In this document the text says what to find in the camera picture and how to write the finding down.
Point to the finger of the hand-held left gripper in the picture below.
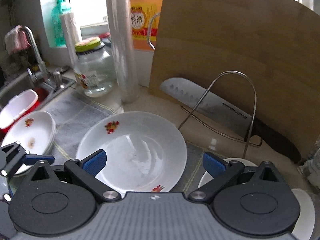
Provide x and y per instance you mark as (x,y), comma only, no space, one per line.
(37,159)

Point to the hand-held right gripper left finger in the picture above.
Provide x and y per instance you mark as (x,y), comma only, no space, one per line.
(95,161)

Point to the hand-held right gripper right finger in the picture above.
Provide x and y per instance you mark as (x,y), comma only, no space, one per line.
(212,164)

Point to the white pink floral bowl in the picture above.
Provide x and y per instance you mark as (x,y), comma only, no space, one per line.
(235,160)

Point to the grey blue checked dish towel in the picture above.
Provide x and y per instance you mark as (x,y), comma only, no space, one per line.
(75,115)

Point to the white strainer basket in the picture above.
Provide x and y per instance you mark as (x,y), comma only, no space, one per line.
(17,110)

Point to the stainless steel sink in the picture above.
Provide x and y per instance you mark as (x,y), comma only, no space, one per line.
(62,82)

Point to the steel sink soap dispenser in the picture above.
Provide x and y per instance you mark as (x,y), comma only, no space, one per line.
(58,76)

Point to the glass jar green lid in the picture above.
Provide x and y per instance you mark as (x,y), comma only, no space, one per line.
(96,75)

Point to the white plastic bag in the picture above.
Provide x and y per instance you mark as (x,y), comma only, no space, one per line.
(311,170)

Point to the steel kitchen faucet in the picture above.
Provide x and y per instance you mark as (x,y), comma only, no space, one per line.
(35,47)

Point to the pink dish cloth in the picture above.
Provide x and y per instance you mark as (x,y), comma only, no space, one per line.
(16,40)

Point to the tall plastic wrap roll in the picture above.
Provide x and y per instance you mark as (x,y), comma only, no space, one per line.
(121,42)

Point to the bamboo cutting board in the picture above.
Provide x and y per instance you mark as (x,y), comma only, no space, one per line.
(237,42)

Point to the short plastic bag roll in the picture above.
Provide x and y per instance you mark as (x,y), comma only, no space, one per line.
(71,37)

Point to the red jar lids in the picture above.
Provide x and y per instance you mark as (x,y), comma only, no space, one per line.
(105,34)

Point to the green dish soap bottle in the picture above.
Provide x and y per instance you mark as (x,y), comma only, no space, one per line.
(58,25)

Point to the orange cooking wine jug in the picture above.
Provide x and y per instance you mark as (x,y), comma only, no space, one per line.
(142,22)

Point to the kitchen window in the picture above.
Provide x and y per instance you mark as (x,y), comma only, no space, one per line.
(85,2)

